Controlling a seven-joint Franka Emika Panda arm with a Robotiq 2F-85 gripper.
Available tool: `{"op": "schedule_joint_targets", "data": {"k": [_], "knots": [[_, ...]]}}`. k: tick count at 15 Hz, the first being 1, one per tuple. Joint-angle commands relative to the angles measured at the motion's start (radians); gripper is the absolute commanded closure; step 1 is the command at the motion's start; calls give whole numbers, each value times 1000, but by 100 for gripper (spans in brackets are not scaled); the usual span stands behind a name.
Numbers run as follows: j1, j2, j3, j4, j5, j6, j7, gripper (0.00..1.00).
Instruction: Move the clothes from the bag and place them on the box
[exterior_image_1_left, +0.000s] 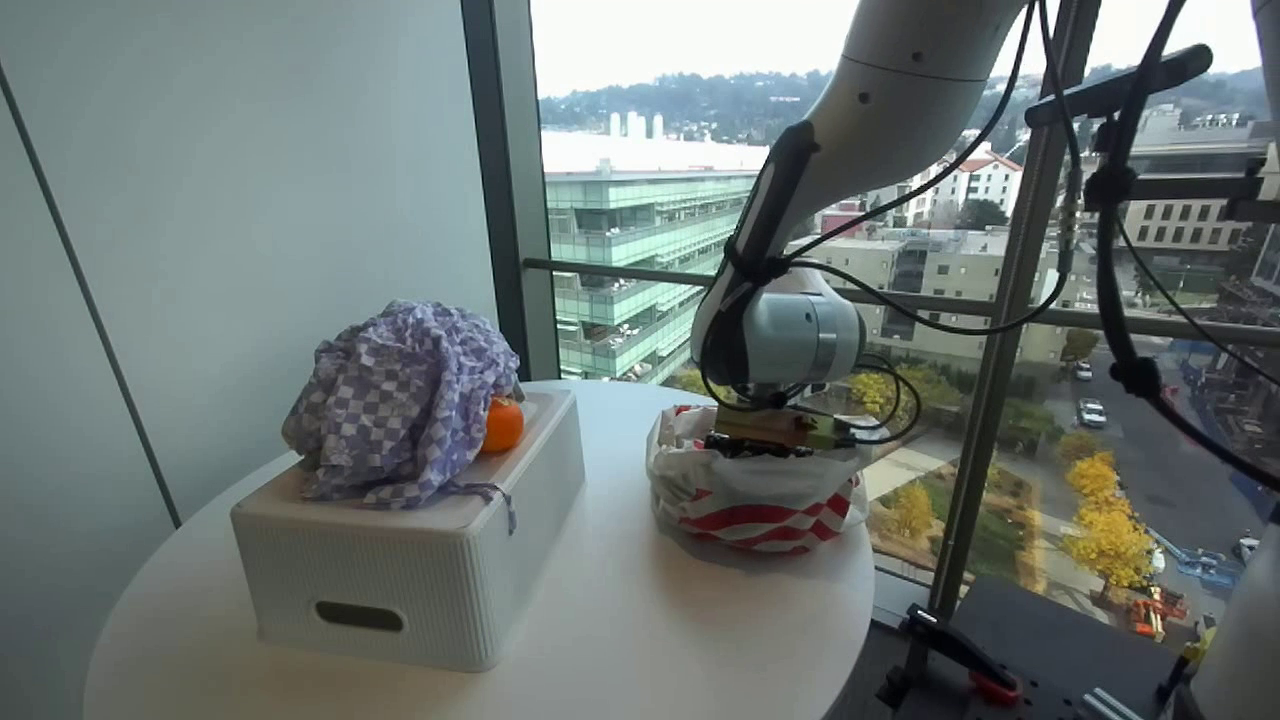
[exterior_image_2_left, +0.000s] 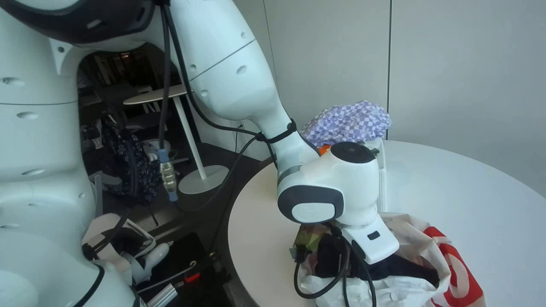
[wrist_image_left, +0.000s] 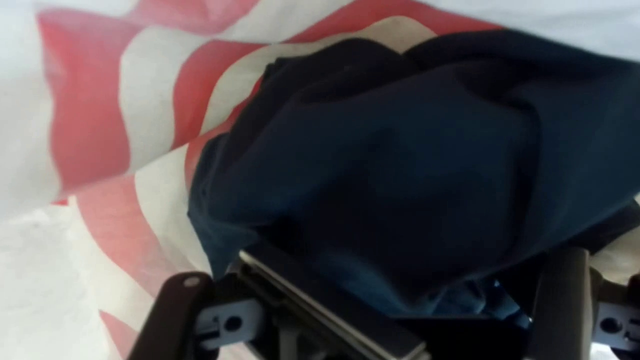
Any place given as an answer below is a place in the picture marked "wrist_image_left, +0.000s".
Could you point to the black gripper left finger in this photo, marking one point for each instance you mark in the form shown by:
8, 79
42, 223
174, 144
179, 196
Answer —
181, 313

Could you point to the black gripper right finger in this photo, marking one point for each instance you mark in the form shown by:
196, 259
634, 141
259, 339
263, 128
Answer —
562, 300

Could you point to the dark blue cloth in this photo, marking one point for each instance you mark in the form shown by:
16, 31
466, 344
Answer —
412, 172

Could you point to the red and white plastic bag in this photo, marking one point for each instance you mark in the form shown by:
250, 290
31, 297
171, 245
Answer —
87, 100

